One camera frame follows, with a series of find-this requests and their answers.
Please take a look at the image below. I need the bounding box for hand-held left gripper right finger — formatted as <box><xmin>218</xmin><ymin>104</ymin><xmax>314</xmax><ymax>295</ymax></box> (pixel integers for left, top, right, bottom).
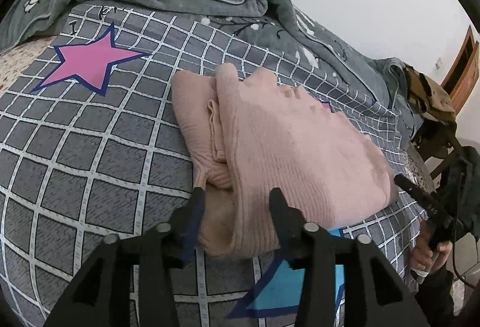
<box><xmin>269</xmin><ymin>187</ymin><xmax>432</xmax><ymax>327</ymax></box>

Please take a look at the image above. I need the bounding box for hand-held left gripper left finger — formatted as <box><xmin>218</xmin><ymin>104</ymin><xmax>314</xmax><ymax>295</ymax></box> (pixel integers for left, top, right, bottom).
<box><xmin>44</xmin><ymin>186</ymin><xmax>206</xmax><ymax>327</ymax></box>

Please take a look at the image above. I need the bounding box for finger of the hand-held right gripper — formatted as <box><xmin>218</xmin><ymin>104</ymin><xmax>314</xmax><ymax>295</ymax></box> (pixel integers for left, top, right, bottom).
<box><xmin>394</xmin><ymin>174</ymin><xmax>436</xmax><ymax>223</ymax></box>

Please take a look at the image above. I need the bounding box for pink ribbed sweater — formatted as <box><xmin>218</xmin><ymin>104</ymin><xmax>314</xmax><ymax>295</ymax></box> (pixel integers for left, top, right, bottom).
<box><xmin>172</xmin><ymin>62</ymin><xmax>400</xmax><ymax>260</ymax></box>

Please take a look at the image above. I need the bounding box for person's right forearm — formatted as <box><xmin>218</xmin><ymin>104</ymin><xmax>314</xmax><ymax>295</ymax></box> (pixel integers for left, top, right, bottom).
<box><xmin>414</xmin><ymin>267</ymin><xmax>466</xmax><ymax>327</ymax></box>

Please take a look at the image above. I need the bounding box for brown clothes pile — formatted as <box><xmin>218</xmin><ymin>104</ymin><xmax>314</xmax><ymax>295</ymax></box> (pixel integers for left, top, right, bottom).
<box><xmin>403</xmin><ymin>64</ymin><xmax>457</xmax><ymax>125</ymax></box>

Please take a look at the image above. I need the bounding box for person's right hand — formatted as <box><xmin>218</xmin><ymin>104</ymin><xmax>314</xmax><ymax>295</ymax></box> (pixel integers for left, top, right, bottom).
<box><xmin>411</xmin><ymin>225</ymin><xmax>451</xmax><ymax>276</ymax></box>

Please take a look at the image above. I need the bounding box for dark green cloth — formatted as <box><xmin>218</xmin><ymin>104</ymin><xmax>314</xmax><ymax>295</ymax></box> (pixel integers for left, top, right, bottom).
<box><xmin>446</xmin><ymin>146</ymin><xmax>480</xmax><ymax>236</ymax></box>

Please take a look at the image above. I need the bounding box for dark wooden chair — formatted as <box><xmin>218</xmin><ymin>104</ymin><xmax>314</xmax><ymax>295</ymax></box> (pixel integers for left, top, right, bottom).
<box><xmin>412</xmin><ymin>117</ymin><xmax>466</xmax><ymax>181</ymax></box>

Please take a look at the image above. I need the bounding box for grey checked star blanket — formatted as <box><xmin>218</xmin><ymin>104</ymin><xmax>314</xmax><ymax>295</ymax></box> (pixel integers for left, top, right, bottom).
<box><xmin>0</xmin><ymin>2</ymin><xmax>424</xmax><ymax>327</ymax></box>

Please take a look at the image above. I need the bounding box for wooden door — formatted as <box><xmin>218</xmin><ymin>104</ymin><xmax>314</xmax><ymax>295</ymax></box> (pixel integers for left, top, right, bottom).
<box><xmin>440</xmin><ymin>25</ymin><xmax>475</xmax><ymax>114</ymax></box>

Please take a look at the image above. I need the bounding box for floral bed sheet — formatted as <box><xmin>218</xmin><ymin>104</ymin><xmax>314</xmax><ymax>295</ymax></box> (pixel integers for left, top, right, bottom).
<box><xmin>0</xmin><ymin>36</ymin><xmax>57</xmax><ymax>91</ymax></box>

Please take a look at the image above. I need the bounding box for black cable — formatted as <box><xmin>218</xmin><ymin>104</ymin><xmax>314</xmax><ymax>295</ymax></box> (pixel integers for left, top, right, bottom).
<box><xmin>451</xmin><ymin>229</ymin><xmax>475</xmax><ymax>288</ymax></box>

